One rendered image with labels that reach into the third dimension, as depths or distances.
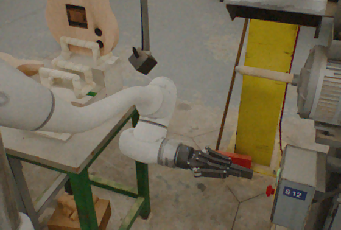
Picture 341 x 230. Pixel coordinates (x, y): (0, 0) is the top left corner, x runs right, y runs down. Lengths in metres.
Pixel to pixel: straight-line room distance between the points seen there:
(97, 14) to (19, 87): 0.87
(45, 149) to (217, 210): 1.29
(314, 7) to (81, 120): 0.73
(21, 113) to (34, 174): 2.06
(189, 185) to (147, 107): 1.46
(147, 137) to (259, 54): 1.24
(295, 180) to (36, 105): 0.70
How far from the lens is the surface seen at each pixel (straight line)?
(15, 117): 0.74
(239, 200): 2.46
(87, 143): 1.45
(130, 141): 1.15
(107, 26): 1.54
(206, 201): 2.42
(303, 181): 1.05
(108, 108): 0.95
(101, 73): 1.59
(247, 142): 2.58
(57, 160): 1.41
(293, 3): 1.13
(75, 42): 1.63
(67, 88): 1.64
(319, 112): 1.18
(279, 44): 2.15
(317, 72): 1.13
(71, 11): 1.62
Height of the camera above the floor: 1.84
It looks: 33 degrees down
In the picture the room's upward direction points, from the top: 1 degrees clockwise
